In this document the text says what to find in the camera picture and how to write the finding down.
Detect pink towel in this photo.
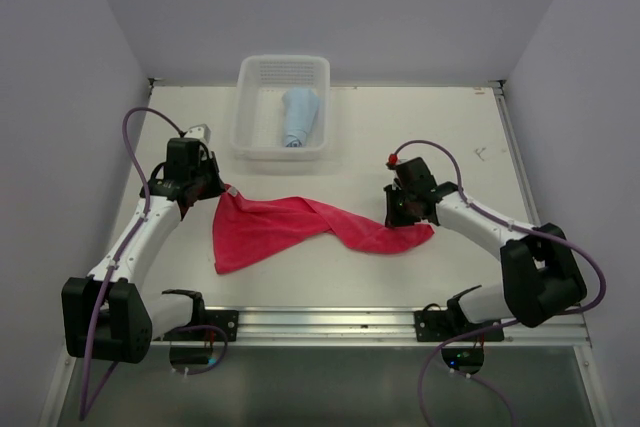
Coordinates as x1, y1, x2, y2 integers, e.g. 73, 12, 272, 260
212, 186, 435, 275

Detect light blue towel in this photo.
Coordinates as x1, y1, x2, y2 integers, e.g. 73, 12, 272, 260
282, 87, 320, 148

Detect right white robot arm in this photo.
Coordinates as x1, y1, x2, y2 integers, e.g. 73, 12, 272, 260
384, 154, 587, 340

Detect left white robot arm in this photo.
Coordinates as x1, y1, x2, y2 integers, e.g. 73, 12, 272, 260
61, 131, 225, 364

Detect white plastic basket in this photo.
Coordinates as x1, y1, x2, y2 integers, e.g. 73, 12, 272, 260
230, 54, 331, 161

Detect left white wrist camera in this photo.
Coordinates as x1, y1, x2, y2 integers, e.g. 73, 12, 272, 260
184, 124, 211, 146

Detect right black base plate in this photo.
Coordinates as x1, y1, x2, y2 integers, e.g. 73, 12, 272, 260
413, 303, 492, 343

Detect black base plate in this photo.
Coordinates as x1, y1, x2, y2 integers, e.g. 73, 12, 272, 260
413, 303, 492, 343
197, 309, 239, 342

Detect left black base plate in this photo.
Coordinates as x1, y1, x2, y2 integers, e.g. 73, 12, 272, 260
197, 309, 239, 342

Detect aluminium mounting rail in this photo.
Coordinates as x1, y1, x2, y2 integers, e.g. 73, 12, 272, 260
149, 307, 586, 348

